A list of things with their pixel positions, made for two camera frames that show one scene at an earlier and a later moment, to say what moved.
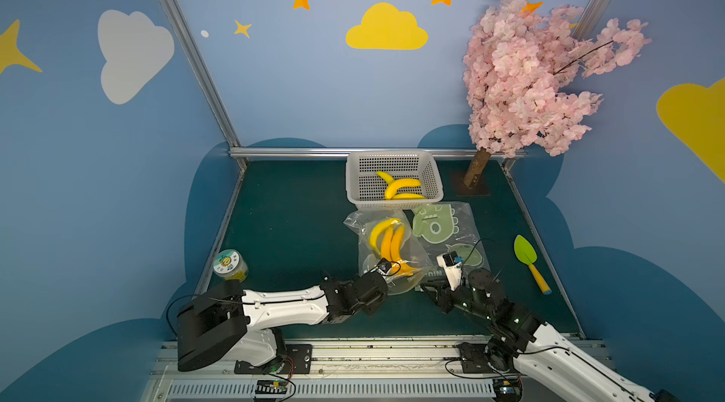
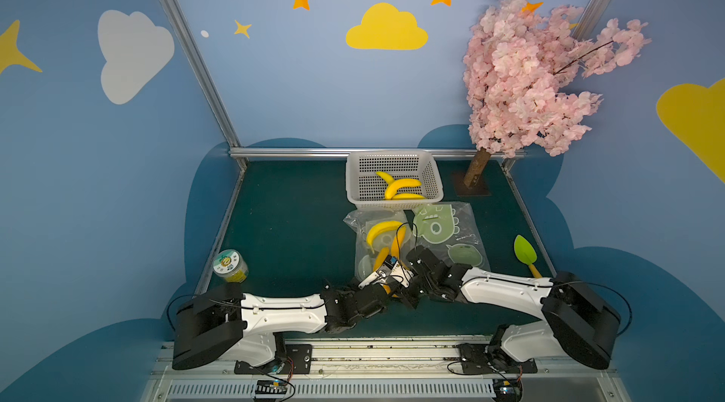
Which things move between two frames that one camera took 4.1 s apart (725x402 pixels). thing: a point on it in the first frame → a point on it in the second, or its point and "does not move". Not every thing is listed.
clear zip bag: [386, 234] does not move
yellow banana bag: [408, 196] does not move
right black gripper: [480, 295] → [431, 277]
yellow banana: [386, 176] does not move
